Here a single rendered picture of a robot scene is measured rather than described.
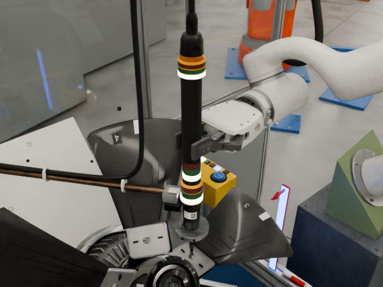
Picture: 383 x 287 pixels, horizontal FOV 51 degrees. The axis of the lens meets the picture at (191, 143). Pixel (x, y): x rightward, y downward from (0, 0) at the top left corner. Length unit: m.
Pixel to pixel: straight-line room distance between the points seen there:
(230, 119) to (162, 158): 0.20
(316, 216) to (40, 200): 0.88
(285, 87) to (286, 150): 2.59
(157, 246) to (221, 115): 0.30
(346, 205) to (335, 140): 2.31
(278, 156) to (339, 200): 1.97
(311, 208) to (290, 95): 0.68
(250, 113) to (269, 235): 0.36
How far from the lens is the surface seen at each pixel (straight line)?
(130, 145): 0.87
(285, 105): 0.82
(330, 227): 1.40
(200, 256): 0.90
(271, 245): 0.99
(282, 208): 1.14
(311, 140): 3.59
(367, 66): 0.76
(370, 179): 1.35
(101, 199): 1.05
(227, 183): 1.28
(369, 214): 1.37
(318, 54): 0.78
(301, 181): 3.09
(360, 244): 1.37
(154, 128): 0.87
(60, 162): 1.03
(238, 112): 0.75
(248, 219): 1.00
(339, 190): 1.36
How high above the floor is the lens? 1.87
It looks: 33 degrees down
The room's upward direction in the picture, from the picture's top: straight up
